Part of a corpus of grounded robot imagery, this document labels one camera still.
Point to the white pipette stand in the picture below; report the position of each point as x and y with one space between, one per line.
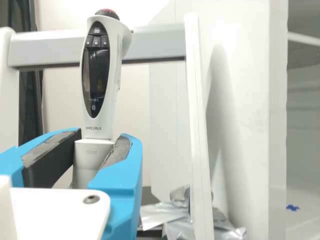
62 47

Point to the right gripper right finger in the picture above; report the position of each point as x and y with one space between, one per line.
125 175

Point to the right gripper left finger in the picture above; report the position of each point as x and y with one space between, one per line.
50 136

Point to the white incubator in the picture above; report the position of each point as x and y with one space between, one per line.
277 100

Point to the pipette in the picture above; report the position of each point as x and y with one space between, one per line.
96 75

